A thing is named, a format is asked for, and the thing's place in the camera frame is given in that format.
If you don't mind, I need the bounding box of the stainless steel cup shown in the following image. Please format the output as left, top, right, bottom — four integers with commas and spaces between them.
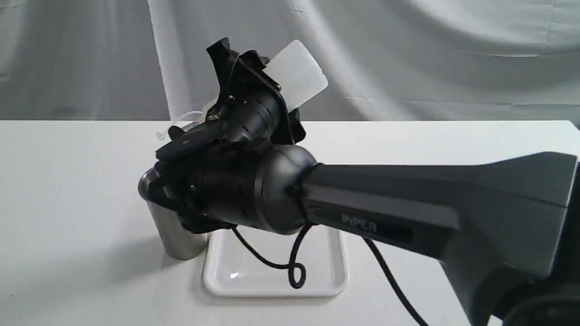
137, 168, 209, 260

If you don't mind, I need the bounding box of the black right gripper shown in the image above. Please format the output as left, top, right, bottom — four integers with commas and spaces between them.
206, 38, 306, 145

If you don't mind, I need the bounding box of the translucent squeeze bottle amber liquid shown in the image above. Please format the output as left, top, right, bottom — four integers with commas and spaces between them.
156, 39, 329, 141

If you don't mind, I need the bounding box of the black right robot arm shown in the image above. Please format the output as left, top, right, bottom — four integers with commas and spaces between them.
139, 38, 579, 326

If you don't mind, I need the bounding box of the white rectangular plastic tray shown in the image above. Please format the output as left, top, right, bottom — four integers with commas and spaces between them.
203, 225, 349, 298

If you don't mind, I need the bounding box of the grey fabric backdrop curtain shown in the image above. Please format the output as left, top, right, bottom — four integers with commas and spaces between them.
0, 0, 580, 124

